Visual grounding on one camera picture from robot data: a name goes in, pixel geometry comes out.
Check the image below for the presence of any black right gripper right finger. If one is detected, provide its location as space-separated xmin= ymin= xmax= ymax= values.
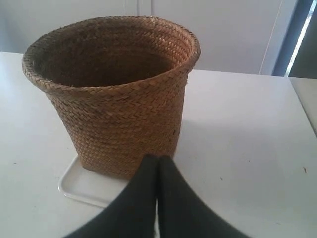
xmin=157 ymin=156 xmax=248 ymax=238

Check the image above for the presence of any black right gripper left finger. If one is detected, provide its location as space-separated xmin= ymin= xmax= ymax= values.
xmin=66 ymin=154 xmax=159 ymax=238

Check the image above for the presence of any brown woven wicker basket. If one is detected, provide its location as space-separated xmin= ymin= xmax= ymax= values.
xmin=22 ymin=16 xmax=201 ymax=179

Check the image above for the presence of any white rectangular plastic tray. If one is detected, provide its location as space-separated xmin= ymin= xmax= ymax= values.
xmin=58 ymin=157 xmax=126 ymax=208

